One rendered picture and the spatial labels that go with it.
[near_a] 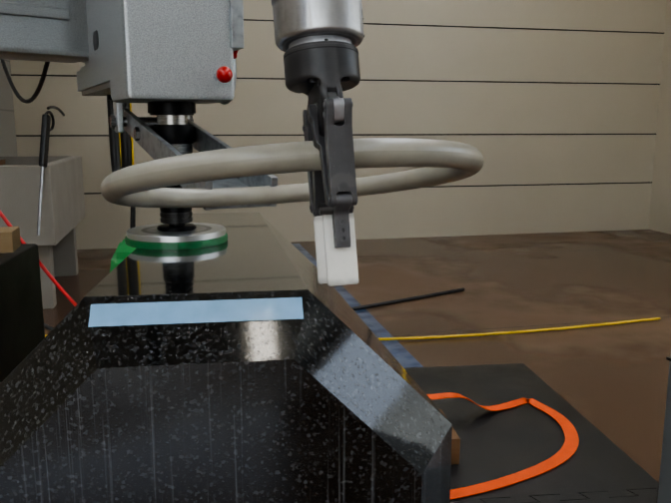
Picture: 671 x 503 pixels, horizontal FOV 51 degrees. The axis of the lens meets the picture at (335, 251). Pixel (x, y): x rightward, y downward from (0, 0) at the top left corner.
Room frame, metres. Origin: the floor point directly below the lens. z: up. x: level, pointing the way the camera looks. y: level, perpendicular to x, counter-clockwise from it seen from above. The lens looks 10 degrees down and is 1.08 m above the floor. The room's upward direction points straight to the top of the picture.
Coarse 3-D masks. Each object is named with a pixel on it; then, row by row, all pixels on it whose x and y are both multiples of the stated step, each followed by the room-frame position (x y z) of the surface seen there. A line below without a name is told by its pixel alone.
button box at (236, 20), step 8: (232, 0) 1.46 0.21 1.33; (240, 0) 1.47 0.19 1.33; (232, 8) 1.46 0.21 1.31; (240, 8) 1.47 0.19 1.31; (232, 16) 1.46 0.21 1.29; (240, 16) 1.47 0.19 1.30; (232, 24) 1.46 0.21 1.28; (240, 24) 1.47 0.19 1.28; (232, 32) 1.46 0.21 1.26; (240, 32) 1.47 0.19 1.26; (232, 40) 1.46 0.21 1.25; (240, 40) 1.47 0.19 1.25; (232, 48) 1.47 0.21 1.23; (240, 48) 1.47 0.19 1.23
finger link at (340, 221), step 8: (344, 200) 0.64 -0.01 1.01; (336, 208) 0.64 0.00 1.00; (344, 208) 0.65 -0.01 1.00; (336, 216) 0.65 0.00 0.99; (344, 216) 0.65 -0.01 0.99; (336, 224) 0.65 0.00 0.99; (344, 224) 0.65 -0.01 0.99; (336, 232) 0.65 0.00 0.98; (344, 232) 0.65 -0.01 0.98; (336, 240) 0.65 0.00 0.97; (344, 240) 0.65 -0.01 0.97; (336, 248) 0.65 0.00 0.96
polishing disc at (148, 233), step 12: (132, 228) 1.53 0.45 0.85; (144, 228) 1.53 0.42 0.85; (156, 228) 1.53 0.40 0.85; (204, 228) 1.53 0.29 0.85; (216, 228) 1.53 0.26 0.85; (144, 240) 1.42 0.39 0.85; (156, 240) 1.41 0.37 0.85; (168, 240) 1.41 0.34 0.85; (180, 240) 1.41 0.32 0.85; (192, 240) 1.42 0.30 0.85; (204, 240) 1.44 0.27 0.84
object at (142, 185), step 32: (160, 160) 0.72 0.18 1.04; (192, 160) 0.70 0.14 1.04; (224, 160) 0.69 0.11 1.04; (256, 160) 0.68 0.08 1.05; (288, 160) 0.68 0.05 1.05; (320, 160) 0.69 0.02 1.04; (384, 160) 0.71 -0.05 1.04; (416, 160) 0.73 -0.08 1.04; (448, 160) 0.76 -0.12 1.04; (480, 160) 0.84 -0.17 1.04; (128, 192) 0.76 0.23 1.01; (160, 192) 1.00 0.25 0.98; (192, 192) 1.06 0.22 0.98; (224, 192) 1.10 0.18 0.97; (256, 192) 1.12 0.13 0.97; (288, 192) 1.13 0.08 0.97; (384, 192) 1.10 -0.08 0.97
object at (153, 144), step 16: (128, 112) 1.65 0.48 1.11; (112, 128) 1.65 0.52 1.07; (128, 128) 1.64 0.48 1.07; (144, 128) 1.48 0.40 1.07; (144, 144) 1.49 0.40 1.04; (160, 144) 1.35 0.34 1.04; (192, 144) 1.56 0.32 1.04; (208, 144) 1.45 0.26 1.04; (224, 144) 1.37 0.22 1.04; (256, 176) 1.20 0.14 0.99; (272, 176) 1.14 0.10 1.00; (208, 208) 1.09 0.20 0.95; (224, 208) 1.11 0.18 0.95
